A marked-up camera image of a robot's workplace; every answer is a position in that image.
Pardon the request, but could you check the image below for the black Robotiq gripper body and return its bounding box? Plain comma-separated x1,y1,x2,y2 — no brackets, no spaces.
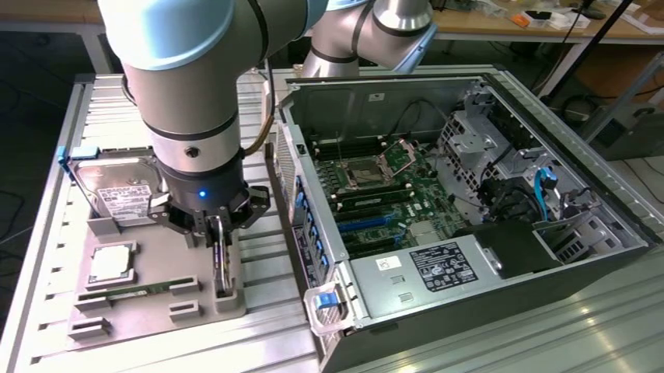
158,157,252,235

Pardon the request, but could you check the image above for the expansion card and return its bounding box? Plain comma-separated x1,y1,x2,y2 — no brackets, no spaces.
210,215,240,299

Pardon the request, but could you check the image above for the silver hard disk white label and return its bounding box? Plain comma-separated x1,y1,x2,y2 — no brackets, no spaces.
71,155,165,229

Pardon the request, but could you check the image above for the silver CPU chip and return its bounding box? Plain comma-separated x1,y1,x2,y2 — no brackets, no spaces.
91,246,135,281

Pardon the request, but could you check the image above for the green loose RAM stick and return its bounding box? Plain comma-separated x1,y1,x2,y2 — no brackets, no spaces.
82,281,178,302

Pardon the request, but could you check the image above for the blue expansion slot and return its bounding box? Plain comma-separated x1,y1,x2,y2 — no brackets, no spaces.
338,214,392,235

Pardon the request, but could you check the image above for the CPU socket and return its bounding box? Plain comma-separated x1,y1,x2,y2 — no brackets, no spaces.
344,156,389,187

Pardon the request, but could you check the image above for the black installed RAM stick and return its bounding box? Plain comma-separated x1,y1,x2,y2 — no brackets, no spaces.
336,189,412,214

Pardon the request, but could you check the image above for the long black expansion slot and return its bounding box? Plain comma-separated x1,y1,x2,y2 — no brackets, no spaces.
342,235,397,256

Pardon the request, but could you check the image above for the grey plastic parts rack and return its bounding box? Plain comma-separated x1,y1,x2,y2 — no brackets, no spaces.
64,215,246,351

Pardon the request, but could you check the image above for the blue case release latch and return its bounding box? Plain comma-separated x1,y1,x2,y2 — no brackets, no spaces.
313,292,340,311

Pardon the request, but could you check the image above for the open metal socket cover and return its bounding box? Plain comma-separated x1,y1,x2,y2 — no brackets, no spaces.
377,137,421,167

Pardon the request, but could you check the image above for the green motherboard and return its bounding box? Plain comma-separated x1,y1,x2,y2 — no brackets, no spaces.
310,135,468,260

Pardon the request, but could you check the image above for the silver chipset heatsink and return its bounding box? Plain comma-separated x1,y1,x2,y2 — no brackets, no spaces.
408,222,443,244

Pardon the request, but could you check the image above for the silver power supply unit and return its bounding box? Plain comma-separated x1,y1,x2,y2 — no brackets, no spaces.
348,233,505,320

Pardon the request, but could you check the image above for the silver metal disk bay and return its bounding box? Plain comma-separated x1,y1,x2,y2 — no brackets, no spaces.
435,88,536,183

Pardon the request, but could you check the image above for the open black PC case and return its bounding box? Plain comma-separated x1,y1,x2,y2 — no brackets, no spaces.
262,64,660,373

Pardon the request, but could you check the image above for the silver perforated disk bay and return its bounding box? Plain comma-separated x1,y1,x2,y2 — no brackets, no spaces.
533,215,650,271

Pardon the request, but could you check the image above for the white and black desk device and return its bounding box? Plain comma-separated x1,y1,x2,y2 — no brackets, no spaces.
523,9,572,31

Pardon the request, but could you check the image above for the dark grey equipment box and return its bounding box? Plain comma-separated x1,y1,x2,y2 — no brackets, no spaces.
596,108,664,161

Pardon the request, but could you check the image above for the black slanted pole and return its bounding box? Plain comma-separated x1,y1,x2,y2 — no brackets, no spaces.
539,0,640,99

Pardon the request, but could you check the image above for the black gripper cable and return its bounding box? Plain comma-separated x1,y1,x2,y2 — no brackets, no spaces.
244,0,280,157

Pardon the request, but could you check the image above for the black looped wire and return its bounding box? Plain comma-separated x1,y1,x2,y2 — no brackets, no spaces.
392,97,451,141

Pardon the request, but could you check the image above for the black wire bundle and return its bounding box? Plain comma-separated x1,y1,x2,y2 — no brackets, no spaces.
475,176,539,225

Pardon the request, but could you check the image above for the wooden desk white frame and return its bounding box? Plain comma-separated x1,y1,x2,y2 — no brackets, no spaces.
433,0,664,98
0,0,114,75

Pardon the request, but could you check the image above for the blue data wire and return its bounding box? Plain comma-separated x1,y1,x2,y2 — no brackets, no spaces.
529,166,560,225

